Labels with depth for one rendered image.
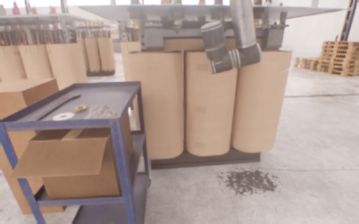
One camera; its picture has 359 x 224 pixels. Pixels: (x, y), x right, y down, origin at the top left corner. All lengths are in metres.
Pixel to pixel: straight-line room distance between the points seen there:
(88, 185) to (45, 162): 0.21
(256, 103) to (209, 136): 0.46
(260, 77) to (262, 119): 0.36
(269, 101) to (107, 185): 1.31
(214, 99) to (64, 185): 1.08
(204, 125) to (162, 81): 0.49
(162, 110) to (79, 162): 0.84
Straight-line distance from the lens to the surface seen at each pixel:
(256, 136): 1.72
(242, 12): 0.99
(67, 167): 0.72
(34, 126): 0.80
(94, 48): 7.10
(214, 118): 1.49
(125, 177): 0.79
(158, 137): 1.50
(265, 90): 1.58
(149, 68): 1.32
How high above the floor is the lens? 1.15
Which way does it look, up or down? 22 degrees down
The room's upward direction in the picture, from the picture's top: 1 degrees counter-clockwise
